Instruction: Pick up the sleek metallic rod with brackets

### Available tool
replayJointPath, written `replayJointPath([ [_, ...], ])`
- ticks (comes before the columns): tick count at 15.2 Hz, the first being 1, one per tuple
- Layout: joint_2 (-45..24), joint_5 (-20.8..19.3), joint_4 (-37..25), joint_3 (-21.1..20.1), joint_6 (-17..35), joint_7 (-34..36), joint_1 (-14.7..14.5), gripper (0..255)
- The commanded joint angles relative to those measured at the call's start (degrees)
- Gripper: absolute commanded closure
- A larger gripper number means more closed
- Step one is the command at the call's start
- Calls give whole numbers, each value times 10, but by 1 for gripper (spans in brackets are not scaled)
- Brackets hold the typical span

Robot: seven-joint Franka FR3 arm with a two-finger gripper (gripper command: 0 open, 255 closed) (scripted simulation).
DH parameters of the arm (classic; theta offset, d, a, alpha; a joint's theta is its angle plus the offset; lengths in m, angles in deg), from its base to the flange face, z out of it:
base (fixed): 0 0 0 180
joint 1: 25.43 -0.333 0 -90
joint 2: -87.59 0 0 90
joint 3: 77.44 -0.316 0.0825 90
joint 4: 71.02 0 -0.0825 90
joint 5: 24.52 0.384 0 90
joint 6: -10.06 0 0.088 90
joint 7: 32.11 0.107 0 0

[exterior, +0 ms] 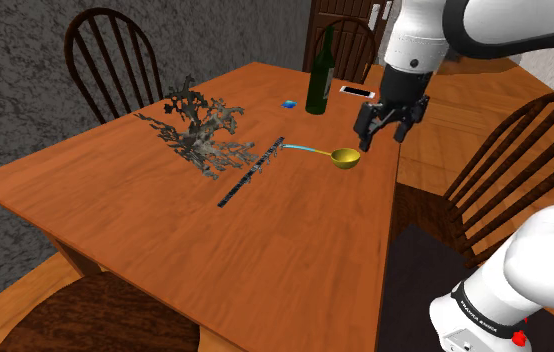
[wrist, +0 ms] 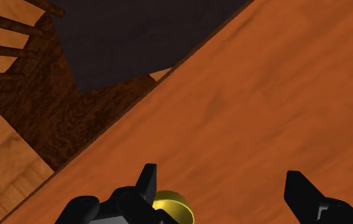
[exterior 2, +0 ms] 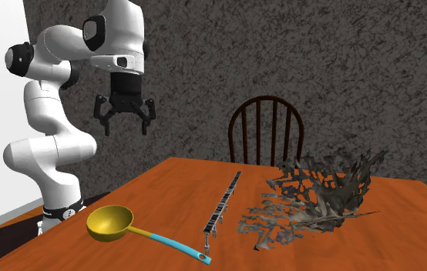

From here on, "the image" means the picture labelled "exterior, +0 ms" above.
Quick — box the dark wooden spindle-back chair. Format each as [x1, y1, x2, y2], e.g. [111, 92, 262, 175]
[0, 270, 201, 352]
[63, 7, 165, 126]
[391, 89, 554, 270]
[306, 18, 381, 85]

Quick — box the dark green glass bottle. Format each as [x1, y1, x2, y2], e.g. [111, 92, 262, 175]
[304, 25, 336, 116]

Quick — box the wooden dining table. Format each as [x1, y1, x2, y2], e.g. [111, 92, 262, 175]
[0, 61, 402, 352]

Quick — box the white phone with black screen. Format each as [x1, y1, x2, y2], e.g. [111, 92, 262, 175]
[338, 85, 377, 101]

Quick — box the brown wooden panel door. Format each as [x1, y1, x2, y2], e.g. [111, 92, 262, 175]
[302, 0, 396, 74]

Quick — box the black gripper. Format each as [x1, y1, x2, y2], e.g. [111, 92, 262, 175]
[353, 63, 437, 153]

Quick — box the grey branching coral sculpture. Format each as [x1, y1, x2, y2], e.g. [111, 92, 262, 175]
[132, 73, 259, 181]

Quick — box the dark robot stand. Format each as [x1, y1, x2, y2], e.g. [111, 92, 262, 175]
[376, 224, 554, 352]

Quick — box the gold ladle with blue handle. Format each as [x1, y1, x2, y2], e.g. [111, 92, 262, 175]
[280, 142, 362, 171]

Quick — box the long black patterned strip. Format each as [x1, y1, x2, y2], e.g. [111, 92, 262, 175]
[216, 136, 286, 209]

